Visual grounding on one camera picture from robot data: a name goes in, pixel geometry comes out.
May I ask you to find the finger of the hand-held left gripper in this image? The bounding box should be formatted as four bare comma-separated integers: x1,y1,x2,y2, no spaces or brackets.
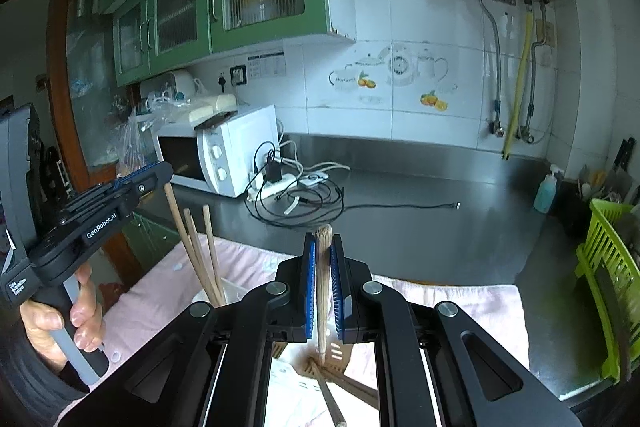
112,161,174,191
56,184,167,229

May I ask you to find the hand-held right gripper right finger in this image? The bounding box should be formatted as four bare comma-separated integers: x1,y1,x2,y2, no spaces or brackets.
329,233,582,427

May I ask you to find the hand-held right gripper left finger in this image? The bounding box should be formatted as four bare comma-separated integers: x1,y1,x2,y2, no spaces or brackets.
60,232,318,427

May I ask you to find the person's left forearm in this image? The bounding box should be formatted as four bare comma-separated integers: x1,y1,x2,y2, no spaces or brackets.
0,332,92,427

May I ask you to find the person's left hand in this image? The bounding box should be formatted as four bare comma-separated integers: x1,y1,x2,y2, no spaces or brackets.
20,264,106,373

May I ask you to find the clear plastic bag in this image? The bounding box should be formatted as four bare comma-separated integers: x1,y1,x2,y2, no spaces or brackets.
116,106,167,178

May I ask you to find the green base cabinet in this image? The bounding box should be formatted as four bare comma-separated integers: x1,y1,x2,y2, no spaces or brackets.
121,211,187,260

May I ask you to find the slotted wooden spatula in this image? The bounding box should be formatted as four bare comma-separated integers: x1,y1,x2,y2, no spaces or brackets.
277,341,352,380

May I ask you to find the dark flat phone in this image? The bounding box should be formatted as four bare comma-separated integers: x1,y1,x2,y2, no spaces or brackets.
193,109,239,131

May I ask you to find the white microwave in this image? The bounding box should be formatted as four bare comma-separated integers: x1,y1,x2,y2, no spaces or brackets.
152,104,278,200

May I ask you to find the red floor object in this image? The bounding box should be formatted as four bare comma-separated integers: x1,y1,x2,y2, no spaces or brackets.
96,281,124,309

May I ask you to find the cream flat box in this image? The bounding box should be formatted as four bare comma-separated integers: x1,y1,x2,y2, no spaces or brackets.
186,94,239,126

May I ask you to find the dark wooden chopstick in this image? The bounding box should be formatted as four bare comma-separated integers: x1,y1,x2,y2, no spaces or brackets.
306,358,348,427

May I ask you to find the white power strip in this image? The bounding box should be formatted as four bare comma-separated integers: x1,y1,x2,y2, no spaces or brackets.
246,171,302,201

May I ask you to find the pink towel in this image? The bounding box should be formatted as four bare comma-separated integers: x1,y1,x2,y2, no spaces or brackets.
55,232,532,427

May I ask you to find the black charger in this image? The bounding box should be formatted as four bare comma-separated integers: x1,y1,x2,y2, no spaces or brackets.
263,156,284,184

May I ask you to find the stack of pale bowls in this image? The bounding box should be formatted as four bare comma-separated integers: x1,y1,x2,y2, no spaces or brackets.
239,0,277,24

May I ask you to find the blue soap bottle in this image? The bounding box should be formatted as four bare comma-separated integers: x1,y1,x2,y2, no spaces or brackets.
532,164,562,215

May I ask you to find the dark knife holder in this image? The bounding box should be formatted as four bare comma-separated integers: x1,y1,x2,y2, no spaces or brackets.
559,138,640,239

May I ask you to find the green plastic dish rack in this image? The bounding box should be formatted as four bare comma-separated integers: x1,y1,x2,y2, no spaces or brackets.
574,198,640,384

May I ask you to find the steel cleaver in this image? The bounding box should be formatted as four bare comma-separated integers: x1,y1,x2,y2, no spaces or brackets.
604,138,635,204

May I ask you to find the brown wooden door frame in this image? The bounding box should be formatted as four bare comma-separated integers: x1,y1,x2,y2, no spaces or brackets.
46,0,118,205

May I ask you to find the power strip with cables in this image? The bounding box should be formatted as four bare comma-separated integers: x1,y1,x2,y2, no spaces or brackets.
244,141,462,229

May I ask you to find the white wall appliance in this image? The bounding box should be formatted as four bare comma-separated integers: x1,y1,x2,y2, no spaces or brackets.
139,70,197,108

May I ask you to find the white cable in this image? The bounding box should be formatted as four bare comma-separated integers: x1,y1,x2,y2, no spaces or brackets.
279,141,352,181

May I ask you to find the printed wall label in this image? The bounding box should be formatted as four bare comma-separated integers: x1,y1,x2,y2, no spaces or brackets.
247,51,287,80

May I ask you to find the yellow gas hose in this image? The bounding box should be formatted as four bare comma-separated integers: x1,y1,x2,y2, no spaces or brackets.
501,1,536,161

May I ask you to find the braided metal hose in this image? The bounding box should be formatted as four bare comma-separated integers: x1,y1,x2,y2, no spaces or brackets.
476,0,504,136

